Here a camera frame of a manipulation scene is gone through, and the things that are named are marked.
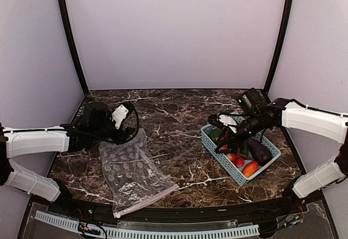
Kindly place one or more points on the green toy cucumber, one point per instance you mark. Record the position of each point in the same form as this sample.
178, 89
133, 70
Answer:
245, 150

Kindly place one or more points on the purple toy eggplant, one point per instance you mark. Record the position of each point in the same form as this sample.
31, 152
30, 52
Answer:
259, 152

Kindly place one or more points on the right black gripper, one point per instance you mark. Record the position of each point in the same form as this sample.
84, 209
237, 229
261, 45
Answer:
230, 140

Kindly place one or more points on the light blue slotted cable duct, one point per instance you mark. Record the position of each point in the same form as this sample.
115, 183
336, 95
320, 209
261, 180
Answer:
146, 230

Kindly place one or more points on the left black frame post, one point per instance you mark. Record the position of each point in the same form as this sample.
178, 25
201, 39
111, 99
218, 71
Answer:
72, 46

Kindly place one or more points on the red lychee bunch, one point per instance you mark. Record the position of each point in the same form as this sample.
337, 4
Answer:
235, 157

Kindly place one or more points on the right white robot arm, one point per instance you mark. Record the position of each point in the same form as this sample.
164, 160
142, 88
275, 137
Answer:
261, 114

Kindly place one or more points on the orange red toy mango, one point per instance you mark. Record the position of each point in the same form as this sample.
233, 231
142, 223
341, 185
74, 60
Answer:
250, 169

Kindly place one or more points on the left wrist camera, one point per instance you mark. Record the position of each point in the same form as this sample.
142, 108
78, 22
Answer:
121, 113

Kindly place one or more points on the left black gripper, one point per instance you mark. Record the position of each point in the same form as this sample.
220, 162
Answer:
123, 135

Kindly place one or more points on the black front rail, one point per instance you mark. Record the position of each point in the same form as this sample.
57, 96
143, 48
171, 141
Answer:
267, 213

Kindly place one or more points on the green toy avocado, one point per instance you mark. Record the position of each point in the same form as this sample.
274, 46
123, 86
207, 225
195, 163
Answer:
214, 134

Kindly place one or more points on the clear zip top bag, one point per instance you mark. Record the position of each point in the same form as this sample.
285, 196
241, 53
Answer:
130, 172

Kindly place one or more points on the light blue plastic basket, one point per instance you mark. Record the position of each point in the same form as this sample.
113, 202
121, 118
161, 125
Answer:
244, 179

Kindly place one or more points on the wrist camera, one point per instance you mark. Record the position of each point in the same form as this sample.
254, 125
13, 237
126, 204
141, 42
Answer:
121, 113
222, 120

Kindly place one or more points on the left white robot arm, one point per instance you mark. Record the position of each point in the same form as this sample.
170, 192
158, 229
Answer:
96, 124

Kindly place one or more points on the black frame post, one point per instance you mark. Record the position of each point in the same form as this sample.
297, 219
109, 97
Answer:
278, 46
72, 46

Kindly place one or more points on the right black frame post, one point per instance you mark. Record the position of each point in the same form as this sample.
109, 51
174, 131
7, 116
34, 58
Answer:
278, 46

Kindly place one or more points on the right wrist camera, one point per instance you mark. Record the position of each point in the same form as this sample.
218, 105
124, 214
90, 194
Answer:
222, 120

